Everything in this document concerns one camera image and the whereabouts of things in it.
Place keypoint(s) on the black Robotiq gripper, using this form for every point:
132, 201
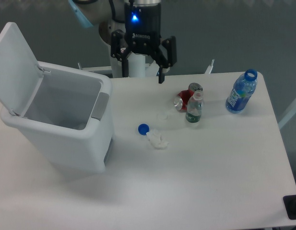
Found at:
142, 36

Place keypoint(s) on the white trash can lid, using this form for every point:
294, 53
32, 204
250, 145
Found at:
20, 72

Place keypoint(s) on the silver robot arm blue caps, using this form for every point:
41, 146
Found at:
92, 12

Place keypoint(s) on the crushed red soda can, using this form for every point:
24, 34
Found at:
181, 99

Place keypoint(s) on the blue bottle cap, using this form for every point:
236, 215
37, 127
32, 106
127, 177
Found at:
143, 129

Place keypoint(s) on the white plastic trash can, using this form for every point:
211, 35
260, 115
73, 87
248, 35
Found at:
69, 119

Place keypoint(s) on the small clear green-label bottle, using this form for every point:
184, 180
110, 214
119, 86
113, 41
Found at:
194, 107

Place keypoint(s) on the crumpled white tissue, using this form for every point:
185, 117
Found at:
156, 140

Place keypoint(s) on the blue plastic drink bottle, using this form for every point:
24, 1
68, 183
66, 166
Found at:
242, 90

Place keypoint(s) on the black device at table edge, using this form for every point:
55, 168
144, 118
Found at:
290, 206

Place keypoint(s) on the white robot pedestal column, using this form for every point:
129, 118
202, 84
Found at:
136, 62

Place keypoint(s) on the white bracket behind table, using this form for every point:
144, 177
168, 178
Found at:
210, 67

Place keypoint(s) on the white frame leg right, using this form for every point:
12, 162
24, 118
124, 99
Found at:
289, 112

